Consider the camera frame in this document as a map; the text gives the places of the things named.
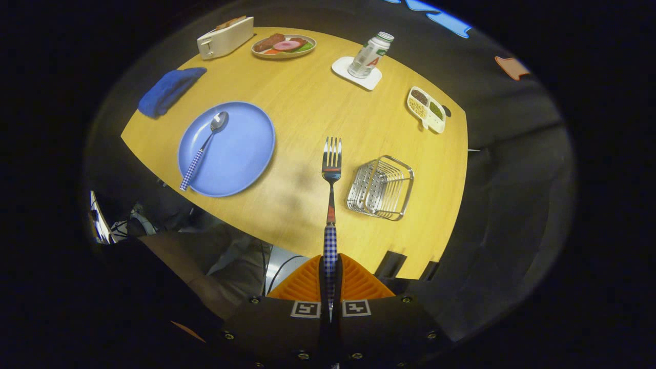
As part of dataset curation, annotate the white and green bottle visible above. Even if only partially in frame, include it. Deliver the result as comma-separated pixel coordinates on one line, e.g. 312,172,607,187
347,32,395,79

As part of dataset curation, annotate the white toaster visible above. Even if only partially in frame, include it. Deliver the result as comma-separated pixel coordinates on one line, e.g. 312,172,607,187
197,16,255,61

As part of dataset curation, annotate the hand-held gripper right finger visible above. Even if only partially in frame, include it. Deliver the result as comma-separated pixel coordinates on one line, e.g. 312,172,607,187
332,253,453,369

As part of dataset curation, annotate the white striped object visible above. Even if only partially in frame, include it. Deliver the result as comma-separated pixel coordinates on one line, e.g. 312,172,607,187
90,190,114,244

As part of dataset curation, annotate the blue folded towel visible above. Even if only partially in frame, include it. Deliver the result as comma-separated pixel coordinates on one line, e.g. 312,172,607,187
137,67,208,119

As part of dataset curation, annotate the brown toast slice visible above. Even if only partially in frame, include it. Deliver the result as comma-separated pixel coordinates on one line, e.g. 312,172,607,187
215,15,248,30

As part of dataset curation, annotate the blue round plate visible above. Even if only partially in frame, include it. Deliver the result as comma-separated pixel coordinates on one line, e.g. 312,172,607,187
177,101,276,198

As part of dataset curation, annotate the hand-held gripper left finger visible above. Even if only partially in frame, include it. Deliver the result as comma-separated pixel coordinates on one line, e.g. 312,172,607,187
220,254,329,369

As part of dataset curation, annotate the spoon with checkered handle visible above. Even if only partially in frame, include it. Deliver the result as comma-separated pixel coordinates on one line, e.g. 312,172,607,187
179,111,230,192

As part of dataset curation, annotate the fork with checkered handle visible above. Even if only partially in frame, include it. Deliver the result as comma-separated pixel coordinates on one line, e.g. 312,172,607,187
321,136,343,321

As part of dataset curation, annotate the grey food plate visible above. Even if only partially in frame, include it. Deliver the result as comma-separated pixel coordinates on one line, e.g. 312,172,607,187
251,34,317,59

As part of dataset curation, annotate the person's trouser leg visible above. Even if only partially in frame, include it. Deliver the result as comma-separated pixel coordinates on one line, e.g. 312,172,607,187
138,225,272,318

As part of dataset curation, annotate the white square coaster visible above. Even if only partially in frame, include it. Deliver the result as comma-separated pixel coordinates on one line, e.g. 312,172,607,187
331,56,383,91

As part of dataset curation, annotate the metal wire basket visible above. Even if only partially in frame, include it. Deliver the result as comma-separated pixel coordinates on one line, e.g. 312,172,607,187
346,155,415,221

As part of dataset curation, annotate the white divided grain dish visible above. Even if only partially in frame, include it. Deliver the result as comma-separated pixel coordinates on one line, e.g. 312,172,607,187
407,86,446,134

